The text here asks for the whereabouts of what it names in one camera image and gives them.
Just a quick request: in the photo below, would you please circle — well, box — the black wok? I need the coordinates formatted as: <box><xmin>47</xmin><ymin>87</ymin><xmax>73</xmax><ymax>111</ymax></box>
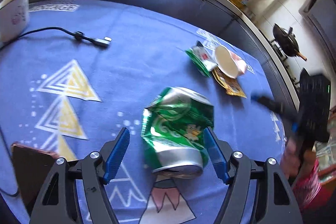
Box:
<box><xmin>272</xmin><ymin>24</ymin><xmax>307</xmax><ymax>61</ymax></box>

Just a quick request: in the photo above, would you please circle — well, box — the person's right forearm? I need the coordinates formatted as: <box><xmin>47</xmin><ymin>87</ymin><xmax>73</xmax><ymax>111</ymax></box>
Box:
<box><xmin>293</xmin><ymin>156</ymin><xmax>323</xmax><ymax>210</ymax></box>

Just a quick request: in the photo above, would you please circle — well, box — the gas stove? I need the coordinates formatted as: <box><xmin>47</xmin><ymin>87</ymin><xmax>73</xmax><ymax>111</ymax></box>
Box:
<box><xmin>270</xmin><ymin>40</ymin><xmax>301</xmax><ymax>88</ymax></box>

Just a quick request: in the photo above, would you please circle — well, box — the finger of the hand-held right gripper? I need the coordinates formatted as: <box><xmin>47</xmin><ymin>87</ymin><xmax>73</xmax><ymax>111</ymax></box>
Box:
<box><xmin>251</xmin><ymin>94</ymin><xmax>298</xmax><ymax>119</ymax></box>

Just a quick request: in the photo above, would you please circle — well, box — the pink white paper cup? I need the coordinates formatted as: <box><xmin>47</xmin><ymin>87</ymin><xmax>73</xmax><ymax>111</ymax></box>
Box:
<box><xmin>215</xmin><ymin>45</ymin><xmax>248</xmax><ymax>79</ymax></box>

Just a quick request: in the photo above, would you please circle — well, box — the green snack packet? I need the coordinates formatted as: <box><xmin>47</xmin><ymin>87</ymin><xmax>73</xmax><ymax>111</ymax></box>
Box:
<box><xmin>185</xmin><ymin>41</ymin><xmax>218</xmax><ymax>78</ymax></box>

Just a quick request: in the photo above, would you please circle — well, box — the yellow brown wrapper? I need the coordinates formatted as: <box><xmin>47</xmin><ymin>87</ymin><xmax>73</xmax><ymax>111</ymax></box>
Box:
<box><xmin>212</xmin><ymin>68</ymin><xmax>247</xmax><ymax>98</ymax></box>

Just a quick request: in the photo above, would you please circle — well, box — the blue printed tablecloth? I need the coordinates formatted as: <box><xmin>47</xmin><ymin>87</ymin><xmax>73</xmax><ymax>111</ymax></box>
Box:
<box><xmin>0</xmin><ymin>0</ymin><xmax>289</xmax><ymax>224</ymax></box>

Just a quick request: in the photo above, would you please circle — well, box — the crushed green can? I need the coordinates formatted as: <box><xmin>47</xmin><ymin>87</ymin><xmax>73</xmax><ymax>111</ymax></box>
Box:
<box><xmin>141</xmin><ymin>86</ymin><xmax>215</xmax><ymax>178</ymax></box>

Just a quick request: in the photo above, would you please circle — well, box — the black charging cable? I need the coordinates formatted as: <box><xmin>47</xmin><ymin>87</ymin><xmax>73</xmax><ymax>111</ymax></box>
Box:
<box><xmin>0</xmin><ymin>27</ymin><xmax>113</xmax><ymax>51</ymax></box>

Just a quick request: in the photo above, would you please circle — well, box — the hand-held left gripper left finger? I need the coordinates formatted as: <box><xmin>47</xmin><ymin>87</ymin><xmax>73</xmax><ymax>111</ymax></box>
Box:
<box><xmin>29</xmin><ymin>127</ymin><xmax>131</xmax><ymax>224</ymax></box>

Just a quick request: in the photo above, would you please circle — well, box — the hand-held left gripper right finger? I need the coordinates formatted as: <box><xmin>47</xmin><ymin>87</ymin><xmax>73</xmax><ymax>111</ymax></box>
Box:
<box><xmin>204</xmin><ymin>127</ymin><xmax>302</xmax><ymax>224</ymax></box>

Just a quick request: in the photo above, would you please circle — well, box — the person's right hand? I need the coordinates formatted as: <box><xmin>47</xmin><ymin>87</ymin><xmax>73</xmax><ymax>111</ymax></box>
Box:
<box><xmin>283</xmin><ymin>135</ymin><xmax>302</xmax><ymax>181</ymax></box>

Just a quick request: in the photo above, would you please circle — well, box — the brown phone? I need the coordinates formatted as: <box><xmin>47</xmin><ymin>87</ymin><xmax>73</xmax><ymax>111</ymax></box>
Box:
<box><xmin>11</xmin><ymin>142</ymin><xmax>61</xmax><ymax>211</ymax></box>

